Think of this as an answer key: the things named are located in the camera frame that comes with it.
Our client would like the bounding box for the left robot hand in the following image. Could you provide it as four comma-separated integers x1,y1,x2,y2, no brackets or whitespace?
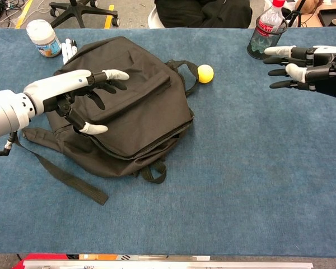
22,69,130,135

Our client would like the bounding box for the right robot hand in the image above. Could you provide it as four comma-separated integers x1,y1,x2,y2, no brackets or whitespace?
263,45,336,101

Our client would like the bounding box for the black fabric backpack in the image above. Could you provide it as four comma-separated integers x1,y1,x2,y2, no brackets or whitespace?
21,35,199,207

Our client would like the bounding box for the white plastic jar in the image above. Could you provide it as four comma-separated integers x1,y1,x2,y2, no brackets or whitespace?
26,19,62,58

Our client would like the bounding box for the black tripod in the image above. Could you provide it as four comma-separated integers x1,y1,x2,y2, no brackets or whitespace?
281,0,309,28

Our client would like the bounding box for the clear bottle with red label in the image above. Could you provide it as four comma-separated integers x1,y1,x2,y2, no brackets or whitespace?
259,0,286,37

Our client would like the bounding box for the black mesh cup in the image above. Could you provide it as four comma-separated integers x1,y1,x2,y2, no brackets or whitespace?
246,15,288,60

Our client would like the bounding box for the black office chair base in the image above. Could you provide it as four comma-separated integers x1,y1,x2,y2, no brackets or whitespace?
49,0,120,27

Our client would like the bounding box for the yellow ball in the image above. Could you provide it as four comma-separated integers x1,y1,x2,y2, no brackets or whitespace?
197,64,214,84

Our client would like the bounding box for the white chair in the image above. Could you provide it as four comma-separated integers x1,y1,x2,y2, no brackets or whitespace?
147,7,166,29

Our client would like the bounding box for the person in black clothes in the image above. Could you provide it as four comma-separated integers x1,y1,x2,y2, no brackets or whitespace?
153,0,253,29

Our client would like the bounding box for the blue carpet table cover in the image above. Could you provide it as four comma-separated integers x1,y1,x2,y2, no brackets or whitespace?
0,27,336,256

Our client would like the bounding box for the red box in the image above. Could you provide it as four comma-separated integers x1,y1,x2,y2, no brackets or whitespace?
15,253,82,269

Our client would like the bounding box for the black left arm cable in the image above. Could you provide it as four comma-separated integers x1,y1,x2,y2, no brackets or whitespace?
0,130,19,158

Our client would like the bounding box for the floor cable bundle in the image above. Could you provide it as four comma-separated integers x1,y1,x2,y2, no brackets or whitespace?
0,0,26,27

